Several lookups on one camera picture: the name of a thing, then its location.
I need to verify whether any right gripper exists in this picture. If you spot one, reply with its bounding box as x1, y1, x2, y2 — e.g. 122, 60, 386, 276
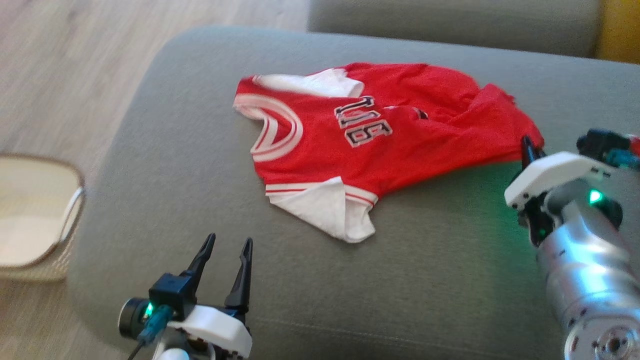
504, 135, 624, 247

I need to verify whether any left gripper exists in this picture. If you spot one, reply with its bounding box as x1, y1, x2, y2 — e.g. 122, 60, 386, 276
118, 232, 254, 359

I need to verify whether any red jersey with white sleeves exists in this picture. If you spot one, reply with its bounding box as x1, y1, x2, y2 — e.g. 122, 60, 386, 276
232, 62, 545, 244

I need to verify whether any yellow cushion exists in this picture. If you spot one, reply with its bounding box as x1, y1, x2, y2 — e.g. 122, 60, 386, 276
595, 0, 640, 65

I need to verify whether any grey fabric sofa seat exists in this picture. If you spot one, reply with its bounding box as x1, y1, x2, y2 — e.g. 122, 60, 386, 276
65, 26, 640, 360

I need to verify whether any beige woven laundry basket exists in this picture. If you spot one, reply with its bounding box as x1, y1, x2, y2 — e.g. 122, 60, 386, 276
0, 152, 87, 283

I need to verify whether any left camera cable teal plug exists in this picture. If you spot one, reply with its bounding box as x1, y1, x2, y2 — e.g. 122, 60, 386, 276
127, 305, 174, 360

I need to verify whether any camera cable teal plug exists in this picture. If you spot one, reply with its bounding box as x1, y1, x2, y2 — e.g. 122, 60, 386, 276
606, 149, 640, 169
127, 305, 174, 360

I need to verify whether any right camera cable teal plug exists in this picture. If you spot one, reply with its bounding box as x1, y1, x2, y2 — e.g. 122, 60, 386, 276
606, 149, 640, 169

